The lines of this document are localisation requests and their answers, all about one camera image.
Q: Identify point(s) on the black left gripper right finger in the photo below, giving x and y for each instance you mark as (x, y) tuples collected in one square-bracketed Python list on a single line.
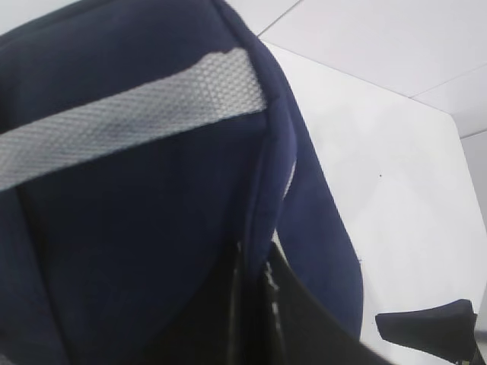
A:
[(446, 331)]

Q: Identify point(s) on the navy blue lunch bag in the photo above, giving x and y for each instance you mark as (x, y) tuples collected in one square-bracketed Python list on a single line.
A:
[(139, 140)]

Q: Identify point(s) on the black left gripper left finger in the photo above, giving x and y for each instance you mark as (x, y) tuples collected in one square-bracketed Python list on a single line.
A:
[(298, 328)]

